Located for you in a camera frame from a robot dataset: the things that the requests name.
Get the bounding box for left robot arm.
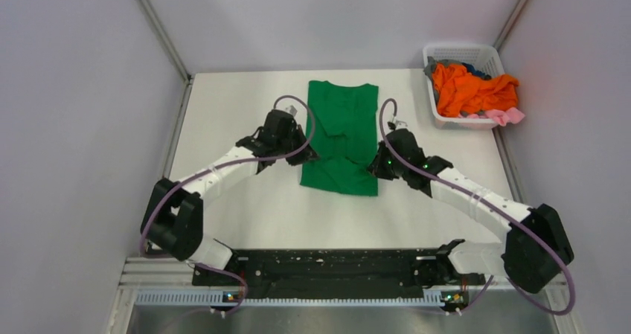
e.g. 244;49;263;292
140;109;319;285

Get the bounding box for orange t-shirt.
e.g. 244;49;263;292
430;63;519;118

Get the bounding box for grey garment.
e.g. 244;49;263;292
423;57;449;80

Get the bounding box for green t-shirt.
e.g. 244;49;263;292
300;80;379;197

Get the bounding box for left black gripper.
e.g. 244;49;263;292
275;123;319;166

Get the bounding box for white plastic laundry basket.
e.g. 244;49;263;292
422;42;505;131

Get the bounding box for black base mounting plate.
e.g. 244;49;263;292
192;246;485;300

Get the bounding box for aluminium frame rail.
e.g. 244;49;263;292
118;255;568;308

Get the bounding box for blue garment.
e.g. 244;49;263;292
462;62;492;80

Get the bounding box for pink garment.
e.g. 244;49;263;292
464;107;525;126

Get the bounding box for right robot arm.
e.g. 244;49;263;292
368;128;574;294

